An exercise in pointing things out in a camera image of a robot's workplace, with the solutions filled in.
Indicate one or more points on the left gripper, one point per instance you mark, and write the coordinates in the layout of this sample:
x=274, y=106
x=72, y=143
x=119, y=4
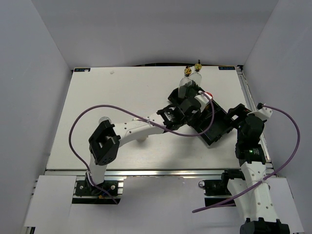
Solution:
x=197, y=113

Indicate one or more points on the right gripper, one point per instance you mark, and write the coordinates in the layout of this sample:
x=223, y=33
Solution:
x=239, y=110

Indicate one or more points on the clear glass oil bottle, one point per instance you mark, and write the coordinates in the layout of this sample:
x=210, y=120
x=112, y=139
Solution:
x=185, y=83

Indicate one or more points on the silver-capped white shaker bottle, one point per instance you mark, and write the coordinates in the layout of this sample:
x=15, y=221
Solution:
x=142, y=139

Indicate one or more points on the blue-label white shaker bottle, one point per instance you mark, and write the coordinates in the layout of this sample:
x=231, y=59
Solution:
x=102, y=119

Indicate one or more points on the red-capped brown sauce jar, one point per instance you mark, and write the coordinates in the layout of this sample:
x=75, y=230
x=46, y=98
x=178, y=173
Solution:
x=209, y=94

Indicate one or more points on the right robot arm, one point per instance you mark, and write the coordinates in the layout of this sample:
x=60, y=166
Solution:
x=248, y=186

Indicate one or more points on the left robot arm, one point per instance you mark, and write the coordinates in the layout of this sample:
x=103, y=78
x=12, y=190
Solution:
x=108, y=137

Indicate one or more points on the black condiment tray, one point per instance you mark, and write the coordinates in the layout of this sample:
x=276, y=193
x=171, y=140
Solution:
x=212, y=124

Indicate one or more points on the black logo sticker right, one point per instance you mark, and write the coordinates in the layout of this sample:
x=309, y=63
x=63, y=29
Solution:
x=224, y=68

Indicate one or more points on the black logo sticker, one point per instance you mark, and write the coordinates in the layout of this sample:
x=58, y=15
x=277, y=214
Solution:
x=82, y=69
x=224, y=68

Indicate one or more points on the black logo sticker left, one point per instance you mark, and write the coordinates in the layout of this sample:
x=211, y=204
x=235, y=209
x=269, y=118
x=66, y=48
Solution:
x=82, y=69

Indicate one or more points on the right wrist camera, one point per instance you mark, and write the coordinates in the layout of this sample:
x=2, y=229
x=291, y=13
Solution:
x=263, y=113

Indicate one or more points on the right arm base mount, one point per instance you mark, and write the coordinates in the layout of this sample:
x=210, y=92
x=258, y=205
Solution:
x=216, y=190

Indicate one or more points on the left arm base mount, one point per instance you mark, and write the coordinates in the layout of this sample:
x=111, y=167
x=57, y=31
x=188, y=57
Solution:
x=106, y=193

